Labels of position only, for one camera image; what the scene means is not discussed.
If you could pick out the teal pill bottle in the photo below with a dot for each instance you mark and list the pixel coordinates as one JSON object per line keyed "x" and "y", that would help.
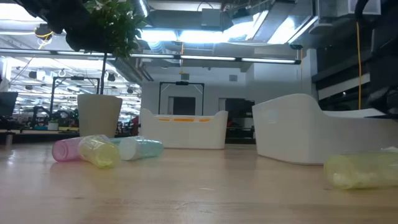
{"x": 114, "y": 142}
{"x": 146, "y": 148}

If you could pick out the pink pill bottle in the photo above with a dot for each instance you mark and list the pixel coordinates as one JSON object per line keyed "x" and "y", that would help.
{"x": 65, "y": 150}

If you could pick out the yellow pill bottle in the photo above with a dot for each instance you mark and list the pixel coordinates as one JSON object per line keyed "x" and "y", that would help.
{"x": 101, "y": 154}
{"x": 357, "y": 171}

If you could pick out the white plastic bin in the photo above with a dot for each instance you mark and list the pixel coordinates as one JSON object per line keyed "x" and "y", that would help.
{"x": 289, "y": 133}
{"x": 155, "y": 130}

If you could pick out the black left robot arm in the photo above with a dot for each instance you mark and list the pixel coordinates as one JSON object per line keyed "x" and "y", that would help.
{"x": 46, "y": 12}

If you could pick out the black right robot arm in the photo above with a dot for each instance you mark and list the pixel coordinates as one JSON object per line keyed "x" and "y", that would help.
{"x": 384, "y": 40}

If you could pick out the green potted plant white pot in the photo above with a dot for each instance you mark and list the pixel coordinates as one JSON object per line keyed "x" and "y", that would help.
{"x": 99, "y": 115}

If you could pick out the white cup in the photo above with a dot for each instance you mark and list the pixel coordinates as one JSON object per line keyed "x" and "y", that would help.
{"x": 53, "y": 126}

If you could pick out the black monitor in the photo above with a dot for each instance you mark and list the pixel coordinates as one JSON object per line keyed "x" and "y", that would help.
{"x": 7, "y": 104}

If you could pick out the grey ceiling box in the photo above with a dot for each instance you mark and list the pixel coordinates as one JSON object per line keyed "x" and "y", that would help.
{"x": 211, "y": 17}

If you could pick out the long LED light bar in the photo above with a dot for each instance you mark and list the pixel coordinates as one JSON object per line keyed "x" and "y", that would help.
{"x": 217, "y": 58}

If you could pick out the black equipment rack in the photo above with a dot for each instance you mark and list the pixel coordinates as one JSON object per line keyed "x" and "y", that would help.
{"x": 239, "y": 118}

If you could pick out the black gantry frame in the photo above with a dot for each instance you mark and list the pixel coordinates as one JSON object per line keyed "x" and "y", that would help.
{"x": 182, "y": 83}
{"x": 76, "y": 77}

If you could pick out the grey wall vent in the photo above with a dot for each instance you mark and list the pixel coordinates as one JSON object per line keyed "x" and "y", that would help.
{"x": 233, "y": 77}
{"x": 185, "y": 76}

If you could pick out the black dome camera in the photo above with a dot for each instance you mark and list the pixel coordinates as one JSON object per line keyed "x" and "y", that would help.
{"x": 296, "y": 47}

